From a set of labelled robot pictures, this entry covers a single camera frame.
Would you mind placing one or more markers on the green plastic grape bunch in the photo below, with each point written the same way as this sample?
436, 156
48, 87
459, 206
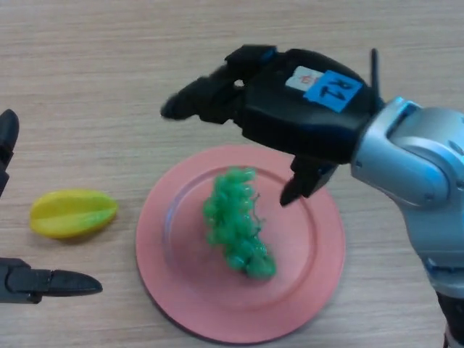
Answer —
235, 224

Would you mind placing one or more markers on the yellow plastic starfruit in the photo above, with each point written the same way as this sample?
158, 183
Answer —
72, 214

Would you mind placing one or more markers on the pink round plate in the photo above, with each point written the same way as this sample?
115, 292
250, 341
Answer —
301, 253

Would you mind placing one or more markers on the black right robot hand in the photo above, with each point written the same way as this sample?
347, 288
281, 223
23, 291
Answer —
301, 123

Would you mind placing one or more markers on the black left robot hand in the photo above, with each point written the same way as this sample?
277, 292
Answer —
18, 282

